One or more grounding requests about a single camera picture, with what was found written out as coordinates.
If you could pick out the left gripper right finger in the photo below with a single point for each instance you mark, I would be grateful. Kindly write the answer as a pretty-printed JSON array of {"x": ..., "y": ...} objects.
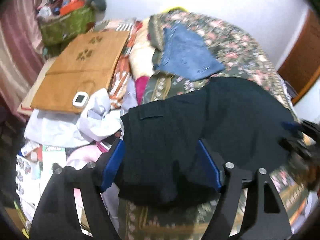
[{"x": 264, "y": 217}]

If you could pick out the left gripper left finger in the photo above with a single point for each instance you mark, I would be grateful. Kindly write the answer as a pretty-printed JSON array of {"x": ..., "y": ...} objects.
[{"x": 56, "y": 215}]

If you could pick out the black pants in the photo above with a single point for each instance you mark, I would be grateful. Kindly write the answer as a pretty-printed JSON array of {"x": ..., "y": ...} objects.
[{"x": 238, "y": 119}]

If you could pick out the printed paper packages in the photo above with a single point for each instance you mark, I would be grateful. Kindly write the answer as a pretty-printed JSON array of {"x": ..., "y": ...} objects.
[{"x": 34, "y": 168}]

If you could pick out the pink garment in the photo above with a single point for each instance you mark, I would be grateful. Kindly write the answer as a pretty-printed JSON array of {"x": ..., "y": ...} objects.
[{"x": 86, "y": 154}]

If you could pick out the brown wooden door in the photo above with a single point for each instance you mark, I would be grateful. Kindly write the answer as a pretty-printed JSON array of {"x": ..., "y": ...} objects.
[{"x": 301, "y": 67}]

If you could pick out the floral green bedspread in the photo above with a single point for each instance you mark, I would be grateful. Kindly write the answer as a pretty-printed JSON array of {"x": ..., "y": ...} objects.
[{"x": 242, "y": 57}]

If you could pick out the white crumpled garment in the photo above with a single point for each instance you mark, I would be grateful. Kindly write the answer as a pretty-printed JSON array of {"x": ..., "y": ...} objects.
[{"x": 96, "y": 122}]

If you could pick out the small white digital clock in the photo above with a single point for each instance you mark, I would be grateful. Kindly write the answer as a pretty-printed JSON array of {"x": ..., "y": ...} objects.
[{"x": 80, "y": 99}]

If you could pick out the folded blue jeans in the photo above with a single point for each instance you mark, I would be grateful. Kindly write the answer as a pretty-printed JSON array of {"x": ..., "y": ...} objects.
[{"x": 185, "y": 54}]

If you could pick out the wooden lap table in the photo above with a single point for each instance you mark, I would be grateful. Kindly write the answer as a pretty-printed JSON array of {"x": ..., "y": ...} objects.
[{"x": 87, "y": 65}]

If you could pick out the striped maroon curtain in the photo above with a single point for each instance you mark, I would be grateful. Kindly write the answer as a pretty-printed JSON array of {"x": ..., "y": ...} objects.
[{"x": 21, "y": 51}]

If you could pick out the cream orange patterned blanket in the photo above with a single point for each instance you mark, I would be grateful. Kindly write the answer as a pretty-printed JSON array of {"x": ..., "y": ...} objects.
[{"x": 135, "y": 61}]

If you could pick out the yellow pillow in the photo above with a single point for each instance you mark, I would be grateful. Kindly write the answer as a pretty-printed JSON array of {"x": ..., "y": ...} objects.
[{"x": 175, "y": 9}]

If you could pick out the green fabric storage bag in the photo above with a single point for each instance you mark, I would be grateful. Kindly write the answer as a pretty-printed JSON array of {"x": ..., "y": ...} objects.
[{"x": 60, "y": 29}]

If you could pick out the orange box in bag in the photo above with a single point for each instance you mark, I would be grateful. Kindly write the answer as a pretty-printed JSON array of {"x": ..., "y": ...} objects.
[{"x": 71, "y": 7}]

